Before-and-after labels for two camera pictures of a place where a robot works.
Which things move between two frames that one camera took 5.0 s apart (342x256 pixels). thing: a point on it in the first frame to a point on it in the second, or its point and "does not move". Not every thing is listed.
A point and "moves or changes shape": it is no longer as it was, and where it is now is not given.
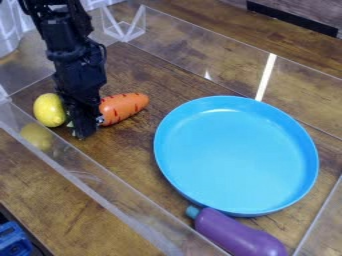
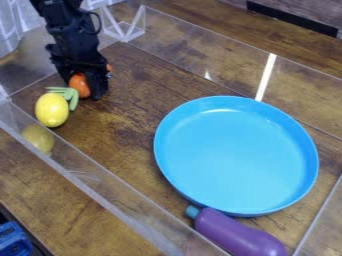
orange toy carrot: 120,106 moves or changes shape
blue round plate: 238,155 does not move
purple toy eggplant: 232,236 does not move
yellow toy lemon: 50,109 does not move
